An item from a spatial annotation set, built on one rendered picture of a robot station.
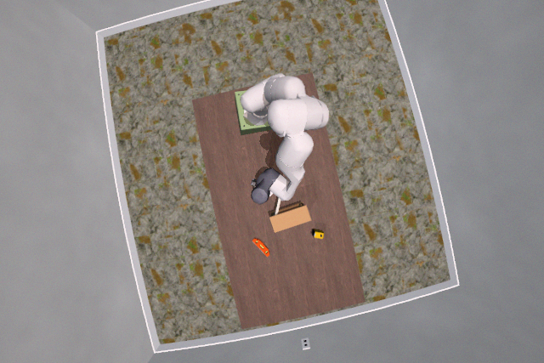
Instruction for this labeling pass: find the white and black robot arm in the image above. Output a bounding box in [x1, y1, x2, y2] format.
[241, 73, 329, 204]

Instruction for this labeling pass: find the yellow tape measure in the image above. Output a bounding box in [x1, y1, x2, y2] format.
[312, 229, 324, 239]

